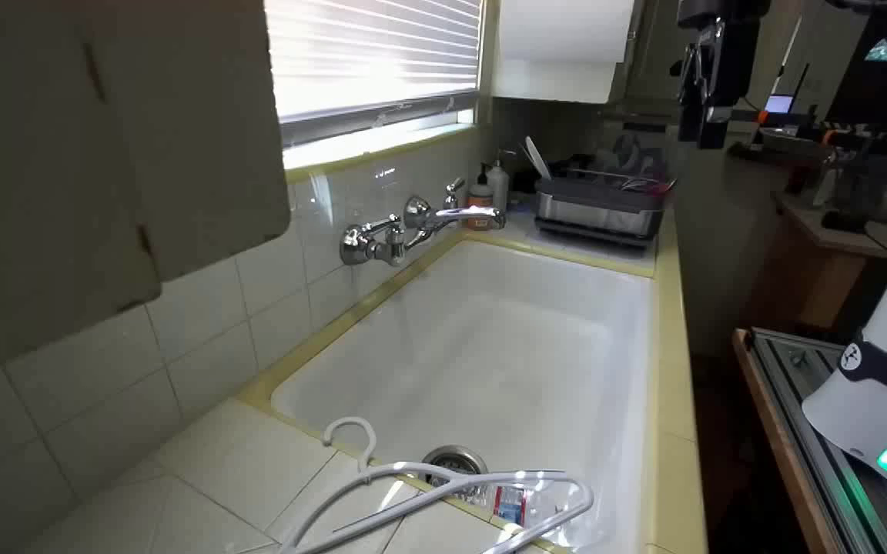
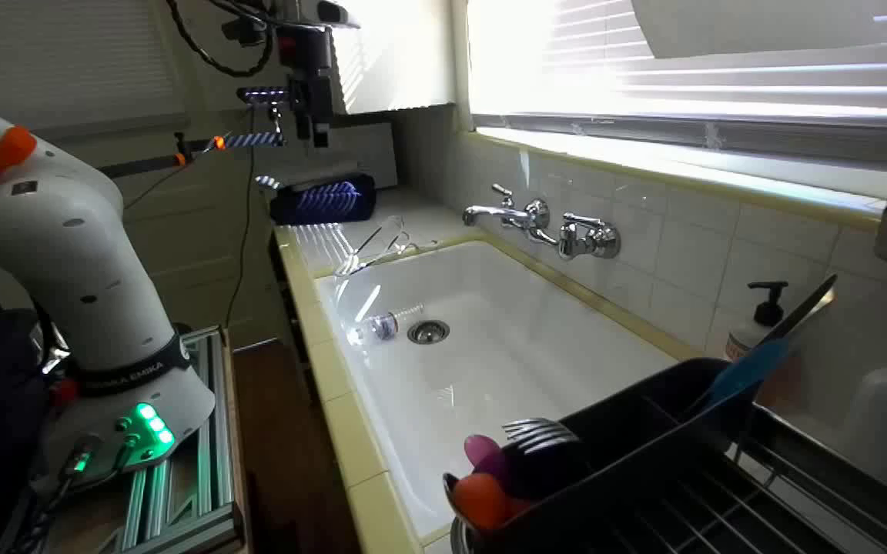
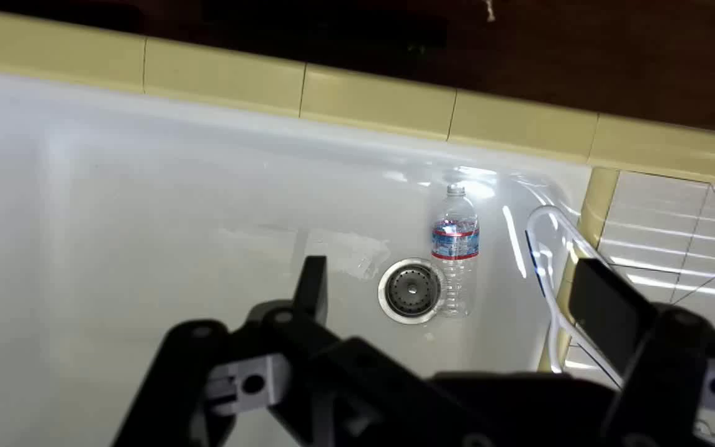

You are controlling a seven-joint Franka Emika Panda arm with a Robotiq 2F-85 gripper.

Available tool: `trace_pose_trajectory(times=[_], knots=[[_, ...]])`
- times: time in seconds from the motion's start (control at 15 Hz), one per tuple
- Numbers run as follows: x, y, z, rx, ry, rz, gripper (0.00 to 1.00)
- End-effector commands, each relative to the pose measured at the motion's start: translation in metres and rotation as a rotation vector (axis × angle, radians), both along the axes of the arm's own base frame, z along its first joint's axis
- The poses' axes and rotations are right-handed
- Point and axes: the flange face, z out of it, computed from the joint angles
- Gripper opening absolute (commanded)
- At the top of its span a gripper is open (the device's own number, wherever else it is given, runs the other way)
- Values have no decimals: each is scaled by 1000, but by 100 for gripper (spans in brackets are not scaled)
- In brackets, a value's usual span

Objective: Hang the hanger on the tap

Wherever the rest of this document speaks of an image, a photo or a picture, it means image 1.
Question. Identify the white window blinds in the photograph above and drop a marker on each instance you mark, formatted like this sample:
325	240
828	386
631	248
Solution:
371	50

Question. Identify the wooden desk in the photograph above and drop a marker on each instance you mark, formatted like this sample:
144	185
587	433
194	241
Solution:
815	271

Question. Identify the dark dish rack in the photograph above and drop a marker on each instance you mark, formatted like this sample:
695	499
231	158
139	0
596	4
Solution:
598	205

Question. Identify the clear glass cup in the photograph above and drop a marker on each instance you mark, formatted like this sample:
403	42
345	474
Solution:
431	493

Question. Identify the white plastic bottle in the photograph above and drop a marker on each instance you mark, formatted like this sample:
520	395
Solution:
501	185

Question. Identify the aluminium robot mounting table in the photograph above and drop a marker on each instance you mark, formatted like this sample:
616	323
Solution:
801	412

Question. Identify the white upper cabinet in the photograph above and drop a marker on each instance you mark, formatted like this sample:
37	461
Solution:
563	49

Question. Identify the metal sink drain strainer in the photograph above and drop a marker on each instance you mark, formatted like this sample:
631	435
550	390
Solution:
453	461

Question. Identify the white kitchen sink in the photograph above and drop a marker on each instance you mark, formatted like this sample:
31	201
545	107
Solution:
507	349

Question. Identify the grey wall cabinet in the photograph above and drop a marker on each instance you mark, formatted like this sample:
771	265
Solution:
107	143

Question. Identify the soap dispenser with black pump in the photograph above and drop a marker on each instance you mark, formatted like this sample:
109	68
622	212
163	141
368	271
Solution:
480	201

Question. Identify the clear plastic water bottle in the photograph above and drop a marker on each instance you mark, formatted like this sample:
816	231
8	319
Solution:
524	508

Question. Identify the chrome wall tap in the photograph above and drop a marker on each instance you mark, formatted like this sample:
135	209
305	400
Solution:
403	230

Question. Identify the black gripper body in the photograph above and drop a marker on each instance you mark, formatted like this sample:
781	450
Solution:
731	49

